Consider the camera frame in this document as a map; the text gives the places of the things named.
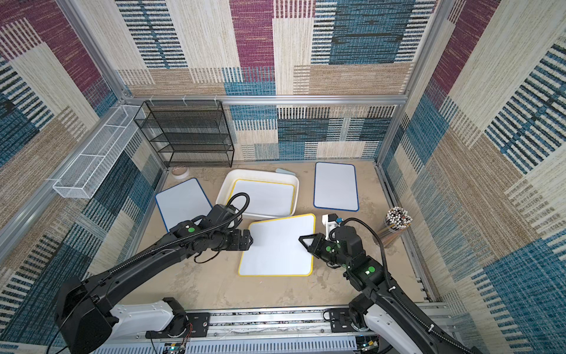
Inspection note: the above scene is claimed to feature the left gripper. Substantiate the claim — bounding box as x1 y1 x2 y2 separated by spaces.
211 229 256 252

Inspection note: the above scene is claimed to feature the yellow-framed whiteboard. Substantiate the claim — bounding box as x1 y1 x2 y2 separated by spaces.
228 179 296 220
238 214 316 277

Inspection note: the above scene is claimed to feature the blue-framed whiteboard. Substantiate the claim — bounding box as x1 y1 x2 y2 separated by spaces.
156 178 212 232
313 162 360 212

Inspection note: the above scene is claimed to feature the white plastic storage box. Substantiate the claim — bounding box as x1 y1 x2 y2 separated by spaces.
216 169 299 221

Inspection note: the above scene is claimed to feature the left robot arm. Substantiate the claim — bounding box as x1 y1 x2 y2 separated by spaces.
55 222 254 353

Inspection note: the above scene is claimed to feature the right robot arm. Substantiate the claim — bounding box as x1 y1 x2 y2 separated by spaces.
299 226 480 353

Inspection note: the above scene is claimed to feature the cup of pencils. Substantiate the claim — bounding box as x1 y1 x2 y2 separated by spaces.
377 206 413 248

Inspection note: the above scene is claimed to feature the tape roll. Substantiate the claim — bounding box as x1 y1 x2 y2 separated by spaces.
171 167 190 179

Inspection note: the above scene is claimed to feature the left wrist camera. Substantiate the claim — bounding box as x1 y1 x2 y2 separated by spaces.
199 204 237 229

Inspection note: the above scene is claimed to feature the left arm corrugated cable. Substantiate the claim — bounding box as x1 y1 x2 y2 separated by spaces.
105 192 251 280

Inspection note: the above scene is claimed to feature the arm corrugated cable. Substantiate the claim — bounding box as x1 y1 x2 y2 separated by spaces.
105 192 251 280
340 216 470 354

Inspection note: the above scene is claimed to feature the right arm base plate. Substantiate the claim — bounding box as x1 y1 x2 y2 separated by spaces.
324 308 368 333

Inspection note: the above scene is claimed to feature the aluminium front rail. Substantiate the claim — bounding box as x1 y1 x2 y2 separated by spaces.
79 302 456 344

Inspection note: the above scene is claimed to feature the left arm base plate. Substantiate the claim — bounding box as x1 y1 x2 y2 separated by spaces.
145 312 211 340

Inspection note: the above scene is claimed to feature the black wire mesh shelf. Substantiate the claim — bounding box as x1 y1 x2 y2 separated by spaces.
134 100 235 168

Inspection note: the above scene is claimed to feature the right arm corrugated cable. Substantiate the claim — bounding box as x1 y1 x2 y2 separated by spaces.
340 216 470 354

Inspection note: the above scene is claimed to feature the white wire mesh basket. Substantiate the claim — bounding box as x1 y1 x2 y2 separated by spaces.
52 105 140 199

